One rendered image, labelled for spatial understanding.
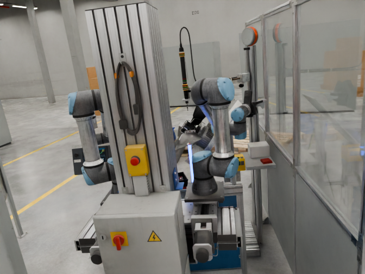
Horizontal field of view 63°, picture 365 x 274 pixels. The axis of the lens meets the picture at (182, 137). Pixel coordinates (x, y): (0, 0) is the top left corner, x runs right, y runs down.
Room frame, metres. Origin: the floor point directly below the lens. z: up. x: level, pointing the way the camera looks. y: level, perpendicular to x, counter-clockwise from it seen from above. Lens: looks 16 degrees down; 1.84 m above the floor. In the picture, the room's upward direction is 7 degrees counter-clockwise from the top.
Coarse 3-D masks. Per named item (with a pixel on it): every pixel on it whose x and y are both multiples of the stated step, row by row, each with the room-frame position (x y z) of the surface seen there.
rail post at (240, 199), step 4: (240, 196) 1.97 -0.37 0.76; (240, 200) 1.97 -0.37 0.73; (240, 204) 1.97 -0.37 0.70; (240, 208) 1.96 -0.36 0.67; (240, 212) 1.96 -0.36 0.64; (240, 216) 1.96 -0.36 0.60; (244, 228) 1.96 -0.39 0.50; (244, 232) 1.96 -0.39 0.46; (244, 236) 1.96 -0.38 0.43; (244, 240) 1.96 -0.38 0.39; (244, 244) 1.96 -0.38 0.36; (244, 248) 1.96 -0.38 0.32; (244, 252) 1.96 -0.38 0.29; (244, 256) 1.96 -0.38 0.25; (244, 260) 1.96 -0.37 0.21; (244, 264) 1.97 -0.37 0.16; (244, 268) 1.97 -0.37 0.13; (244, 272) 1.97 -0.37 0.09
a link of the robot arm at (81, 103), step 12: (72, 96) 1.58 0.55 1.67; (84, 96) 1.59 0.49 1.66; (72, 108) 1.56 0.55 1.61; (84, 108) 1.58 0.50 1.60; (96, 108) 1.61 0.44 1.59; (84, 120) 1.59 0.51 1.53; (84, 132) 1.58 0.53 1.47; (84, 144) 1.59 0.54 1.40; (96, 144) 1.62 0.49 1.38; (84, 156) 1.60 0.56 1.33; (96, 156) 1.60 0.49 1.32; (84, 168) 1.59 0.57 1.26; (96, 168) 1.58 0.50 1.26; (96, 180) 1.57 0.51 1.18; (108, 180) 1.61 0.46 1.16
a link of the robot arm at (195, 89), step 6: (198, 84) 1.53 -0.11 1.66; (192, 90) 1.56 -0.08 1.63; (198, 90) 1.52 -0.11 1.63; (192, 96) 1.57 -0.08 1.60; (198, 96) 1.53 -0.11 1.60; (198, 102) 1.59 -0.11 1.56; (204, 102) 1.59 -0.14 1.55; (204, 108) 1.63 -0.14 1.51; (210, 108) 1.64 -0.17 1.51; (204, 114) 1.69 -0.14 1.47; (210, 114) 1.67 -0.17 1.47; (210, 120) 1.71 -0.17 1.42
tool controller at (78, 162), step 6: (72, 150) 2.02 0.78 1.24; (78, 150) 2.02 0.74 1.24; (102, 150) 2.00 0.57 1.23; (108, 150) 2.01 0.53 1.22; (72, 156) 2.01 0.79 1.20; (78, 156) 2.01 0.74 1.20; (102, 156) 1.99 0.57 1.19; (108, 156) 1.99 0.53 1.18; (78, 162) 2.00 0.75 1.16; (78, 168) 1.99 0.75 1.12; (78, 174) 1.98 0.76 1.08
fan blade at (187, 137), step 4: (192, 132) 2.33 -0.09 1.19; (184, 136) 2.27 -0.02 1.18; (188, 136) 2.24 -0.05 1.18; (192, 136) 2.23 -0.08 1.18; (196, 136) 2.21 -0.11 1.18; (180, 140) 2.23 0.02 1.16; (184, 140) 2.20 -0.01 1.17; (188, 140) 2.17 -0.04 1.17; (192, 140) 2.15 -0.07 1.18; (196, 140) 2.12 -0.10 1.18; (180, 144) 2.17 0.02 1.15; (184, 144) 2.14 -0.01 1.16; (176, 148) 2.15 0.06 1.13
